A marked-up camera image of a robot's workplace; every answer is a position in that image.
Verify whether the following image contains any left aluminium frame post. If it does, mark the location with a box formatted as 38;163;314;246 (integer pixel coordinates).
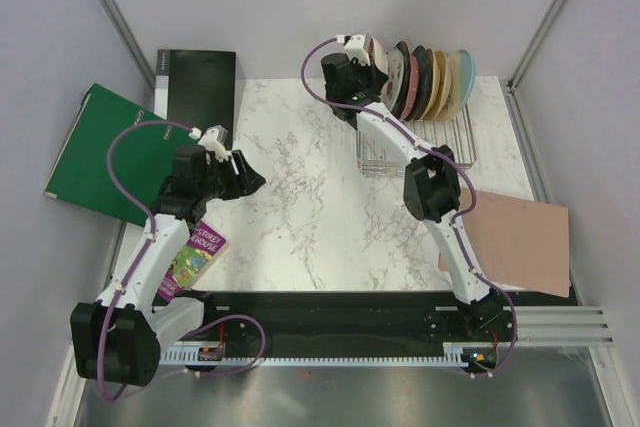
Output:
98;0;155;90

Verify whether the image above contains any aluminium front rail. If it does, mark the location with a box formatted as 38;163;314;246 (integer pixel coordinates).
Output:
69;304;617;347

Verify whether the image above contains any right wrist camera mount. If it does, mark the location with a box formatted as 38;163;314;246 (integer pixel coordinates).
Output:
335;33;373;67

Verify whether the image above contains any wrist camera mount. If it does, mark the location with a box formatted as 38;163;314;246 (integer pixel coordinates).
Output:
189;125;229;162
335;33;373;67

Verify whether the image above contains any dark teal plate in rack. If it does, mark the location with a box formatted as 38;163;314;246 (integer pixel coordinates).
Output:
409;45;434;121

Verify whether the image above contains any pink cutting board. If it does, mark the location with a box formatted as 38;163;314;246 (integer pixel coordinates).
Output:
424;191;570;304

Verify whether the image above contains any white strawberry pattern plate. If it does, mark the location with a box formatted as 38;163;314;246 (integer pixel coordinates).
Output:
380;41;407;117

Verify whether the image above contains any white slotted cable duct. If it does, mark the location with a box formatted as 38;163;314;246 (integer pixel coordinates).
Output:
160;342;497;368

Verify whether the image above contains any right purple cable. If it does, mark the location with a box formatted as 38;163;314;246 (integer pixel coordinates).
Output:
301;36;519;381

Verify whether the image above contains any pink polka dot plate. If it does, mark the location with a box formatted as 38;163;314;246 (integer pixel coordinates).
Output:
401;54;420;120

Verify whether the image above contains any purple cable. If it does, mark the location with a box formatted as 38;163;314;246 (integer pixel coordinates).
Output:
301;36;519;381
97;120;266;404

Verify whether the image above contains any light blue plate in rack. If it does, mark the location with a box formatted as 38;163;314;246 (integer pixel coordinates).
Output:
457;49;476;111

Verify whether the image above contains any brown floral pattern plate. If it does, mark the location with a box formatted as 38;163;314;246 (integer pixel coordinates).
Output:
366;36;388;76

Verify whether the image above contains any aluminium frame post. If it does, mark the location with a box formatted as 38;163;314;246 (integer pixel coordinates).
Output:
504;0;570;92
98;0;155;90

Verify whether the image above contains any right aluminium frame post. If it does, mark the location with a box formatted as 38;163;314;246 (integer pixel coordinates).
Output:
504;0;570;92

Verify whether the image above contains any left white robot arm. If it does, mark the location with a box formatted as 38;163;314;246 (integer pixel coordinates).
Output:
70;144;266;387

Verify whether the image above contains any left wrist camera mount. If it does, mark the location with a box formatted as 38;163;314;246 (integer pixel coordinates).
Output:
189;125;229;162

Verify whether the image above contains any wire dish rack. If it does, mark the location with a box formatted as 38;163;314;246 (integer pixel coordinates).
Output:
355;107;477;178

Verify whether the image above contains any black rimmed beige plate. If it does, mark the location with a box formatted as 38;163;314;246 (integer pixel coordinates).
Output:
394;41;411;119

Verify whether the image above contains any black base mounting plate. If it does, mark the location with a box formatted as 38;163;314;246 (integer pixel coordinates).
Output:
185;291;578;357

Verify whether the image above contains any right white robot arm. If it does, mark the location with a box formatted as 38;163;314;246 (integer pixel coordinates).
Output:
321;53;501;341

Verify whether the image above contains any green ring binder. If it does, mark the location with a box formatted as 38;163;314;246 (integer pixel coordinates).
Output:
44;83;194;226

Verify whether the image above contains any purple children's book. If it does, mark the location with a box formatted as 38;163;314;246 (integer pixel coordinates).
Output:
157;220;229;302

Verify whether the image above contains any black binder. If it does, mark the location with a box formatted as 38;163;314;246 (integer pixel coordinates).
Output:
153;49;237;149

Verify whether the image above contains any cream plate in rack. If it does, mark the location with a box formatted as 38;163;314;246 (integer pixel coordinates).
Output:
425;50;451;121
436;51;462;122

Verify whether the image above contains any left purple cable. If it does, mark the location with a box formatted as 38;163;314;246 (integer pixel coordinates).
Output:
97;120;266;404

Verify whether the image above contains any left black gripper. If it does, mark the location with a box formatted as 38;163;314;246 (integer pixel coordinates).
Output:
197;150;265;202

